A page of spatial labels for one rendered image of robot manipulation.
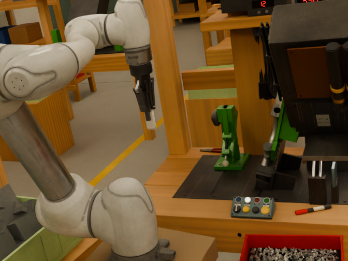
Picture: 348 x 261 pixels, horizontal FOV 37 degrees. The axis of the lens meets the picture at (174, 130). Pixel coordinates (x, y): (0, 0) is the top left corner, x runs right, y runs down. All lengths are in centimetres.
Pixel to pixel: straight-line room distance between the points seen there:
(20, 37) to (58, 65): 643
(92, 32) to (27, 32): 588
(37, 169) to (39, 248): 58
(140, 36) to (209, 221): 74
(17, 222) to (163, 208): 59
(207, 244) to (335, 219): 45
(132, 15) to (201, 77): 90
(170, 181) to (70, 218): 79
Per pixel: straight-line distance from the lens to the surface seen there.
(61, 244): 211
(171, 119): 252
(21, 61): 117
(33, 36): 766
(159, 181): 234
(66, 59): 123
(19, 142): 142
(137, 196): 157
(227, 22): 217
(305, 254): 175
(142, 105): 174
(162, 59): 244
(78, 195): 161
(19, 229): 219
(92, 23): 171
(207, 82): 249
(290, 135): 199
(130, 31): 167
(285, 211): 195
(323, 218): 189
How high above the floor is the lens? 188
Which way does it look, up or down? 20 degrees down
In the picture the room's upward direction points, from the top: 9 degrees counter-clockwise
